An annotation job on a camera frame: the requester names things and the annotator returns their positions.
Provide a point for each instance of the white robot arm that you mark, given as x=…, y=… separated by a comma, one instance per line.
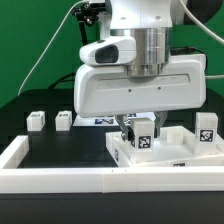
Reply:
x=132, y=68

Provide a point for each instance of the white U-shaped fence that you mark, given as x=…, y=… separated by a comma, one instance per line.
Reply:
x=100, y=180

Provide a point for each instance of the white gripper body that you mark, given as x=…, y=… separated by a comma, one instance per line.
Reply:
x=109, y=90

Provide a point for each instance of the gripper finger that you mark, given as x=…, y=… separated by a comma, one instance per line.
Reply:
x=160, y=120
x=126, y=134

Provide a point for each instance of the white sheet with tags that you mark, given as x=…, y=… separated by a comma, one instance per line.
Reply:
x=110, y=120

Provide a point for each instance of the white square table top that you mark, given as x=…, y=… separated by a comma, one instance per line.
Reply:
x=174, y=147

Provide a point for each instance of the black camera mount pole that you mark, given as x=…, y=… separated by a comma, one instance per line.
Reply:
x=87, y=15

